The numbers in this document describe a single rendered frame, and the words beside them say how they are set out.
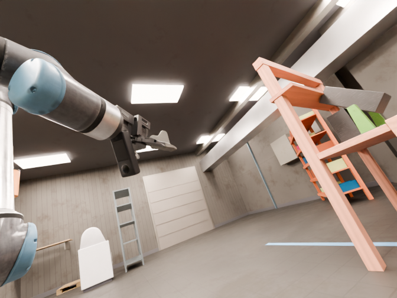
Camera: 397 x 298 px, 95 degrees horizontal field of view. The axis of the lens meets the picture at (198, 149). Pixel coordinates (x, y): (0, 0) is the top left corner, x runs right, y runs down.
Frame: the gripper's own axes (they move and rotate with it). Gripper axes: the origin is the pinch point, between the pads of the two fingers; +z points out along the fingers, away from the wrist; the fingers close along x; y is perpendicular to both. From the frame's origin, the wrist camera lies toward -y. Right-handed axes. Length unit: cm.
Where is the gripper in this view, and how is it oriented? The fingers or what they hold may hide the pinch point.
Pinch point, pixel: (157, 155)
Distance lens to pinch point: 62.1
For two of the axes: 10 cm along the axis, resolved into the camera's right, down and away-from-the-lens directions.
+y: -0.6, -9.3, 3.7
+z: 4.0, 3.2, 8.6
